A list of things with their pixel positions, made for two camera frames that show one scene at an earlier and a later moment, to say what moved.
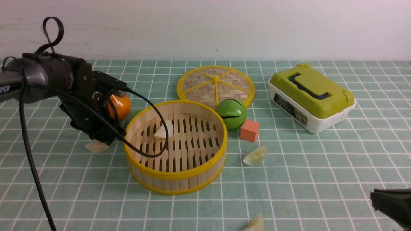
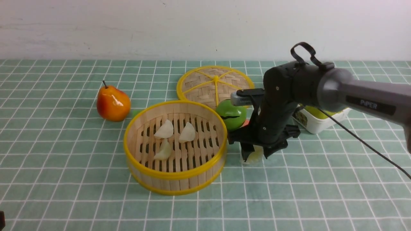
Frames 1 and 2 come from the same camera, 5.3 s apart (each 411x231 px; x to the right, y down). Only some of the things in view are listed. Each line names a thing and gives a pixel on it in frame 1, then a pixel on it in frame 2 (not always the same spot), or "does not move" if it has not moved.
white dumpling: [161, 132] does not move
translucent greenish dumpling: [257, 155] does not move
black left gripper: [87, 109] → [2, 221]
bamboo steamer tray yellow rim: [196, 149] does not move
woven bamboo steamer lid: [209, 85] does not move
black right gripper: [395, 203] → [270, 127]
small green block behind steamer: [135, 111] does not move
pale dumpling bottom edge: [257, 224] → [166, 149]
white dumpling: [96, 146] → [188, 134]
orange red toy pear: [122, 104] does not move
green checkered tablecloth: [296, 180] does not move
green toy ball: [233, 112] does not move
